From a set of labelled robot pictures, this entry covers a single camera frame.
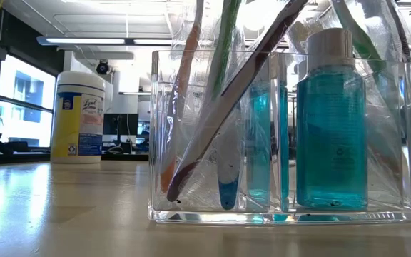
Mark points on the Lysol wipes canister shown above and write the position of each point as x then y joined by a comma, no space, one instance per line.
77,118

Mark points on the large window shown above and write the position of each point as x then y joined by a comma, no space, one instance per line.
27,89

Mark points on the blue-lit workstation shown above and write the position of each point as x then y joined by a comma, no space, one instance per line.
143,132

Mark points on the dome security camera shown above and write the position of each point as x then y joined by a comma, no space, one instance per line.
102,68

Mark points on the long ceiling light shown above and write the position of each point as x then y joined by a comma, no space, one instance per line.
84,40

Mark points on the clear acrylic organizer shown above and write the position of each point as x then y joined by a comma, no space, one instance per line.
209,217

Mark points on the small ceiling light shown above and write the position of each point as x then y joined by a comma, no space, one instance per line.
136,93

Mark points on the black monitor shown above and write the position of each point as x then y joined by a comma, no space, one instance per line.
120,124

